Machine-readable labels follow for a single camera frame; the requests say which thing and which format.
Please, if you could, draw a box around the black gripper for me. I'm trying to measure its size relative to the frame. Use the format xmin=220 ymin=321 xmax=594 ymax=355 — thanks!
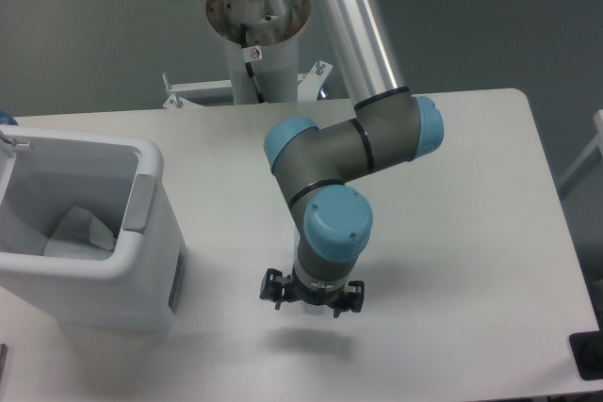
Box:
xmin=259 ymin=268 xmax=365 ymax=318

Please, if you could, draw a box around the white paper tissue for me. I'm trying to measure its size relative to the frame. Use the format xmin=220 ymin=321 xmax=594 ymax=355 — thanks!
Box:
xmin=42 ymin=206 xmax=117 ymax=261

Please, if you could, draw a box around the clear plastic water bottle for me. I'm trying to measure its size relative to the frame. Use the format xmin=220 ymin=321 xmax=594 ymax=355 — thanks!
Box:
xmin=293 ymin=228 xmax=326 ymax=316

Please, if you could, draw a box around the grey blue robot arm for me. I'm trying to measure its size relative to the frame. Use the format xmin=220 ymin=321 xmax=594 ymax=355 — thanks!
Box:
xmin=206 ymin=0 xmax=444 ymax=314

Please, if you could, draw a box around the white trash can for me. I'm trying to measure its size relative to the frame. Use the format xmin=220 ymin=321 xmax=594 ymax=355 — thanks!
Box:
xmin=1 ymin=125 xmax=187 ymax=331

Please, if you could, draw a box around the black object at table edge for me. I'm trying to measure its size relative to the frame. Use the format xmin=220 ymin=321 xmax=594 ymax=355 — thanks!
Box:
xmin=569 ymin=330 xmax=602 ymax=381

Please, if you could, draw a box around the blue object at left edge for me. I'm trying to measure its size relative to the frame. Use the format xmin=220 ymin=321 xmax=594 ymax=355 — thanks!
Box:
xmin=0 ymin=110 xmax=19 ymax=126

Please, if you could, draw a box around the white pedestal base frame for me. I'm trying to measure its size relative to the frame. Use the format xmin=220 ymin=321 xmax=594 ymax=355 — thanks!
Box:
xmin=161 ymin=59 xmax=335 ymax=110

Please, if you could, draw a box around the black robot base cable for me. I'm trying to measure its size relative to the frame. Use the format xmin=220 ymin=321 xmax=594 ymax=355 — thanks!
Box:
xmin=238 ymin=23 xmax=267 ymax=105

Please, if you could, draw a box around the white furniture frame right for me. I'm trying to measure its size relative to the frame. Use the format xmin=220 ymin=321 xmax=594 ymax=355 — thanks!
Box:
xmin=557 ymin=109 xmax=602 ymax=200

